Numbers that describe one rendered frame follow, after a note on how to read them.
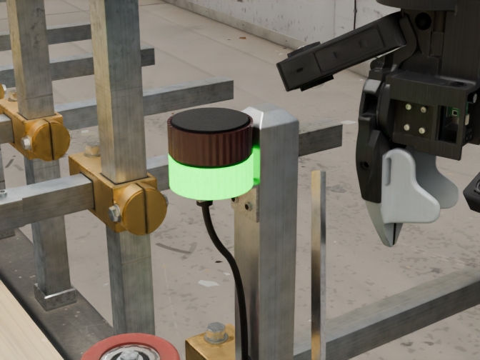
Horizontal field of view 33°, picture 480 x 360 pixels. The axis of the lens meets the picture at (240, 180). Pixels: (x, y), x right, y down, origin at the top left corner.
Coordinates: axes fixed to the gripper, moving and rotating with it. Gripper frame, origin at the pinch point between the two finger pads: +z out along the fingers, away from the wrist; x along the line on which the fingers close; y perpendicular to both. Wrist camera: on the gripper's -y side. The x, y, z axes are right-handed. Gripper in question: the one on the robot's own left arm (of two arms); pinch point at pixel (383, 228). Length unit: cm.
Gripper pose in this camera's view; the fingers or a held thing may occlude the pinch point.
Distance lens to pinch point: 68.3
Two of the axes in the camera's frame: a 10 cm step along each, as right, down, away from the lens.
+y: 8.0, 2.2, -5.5
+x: 6.0, -3.1, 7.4
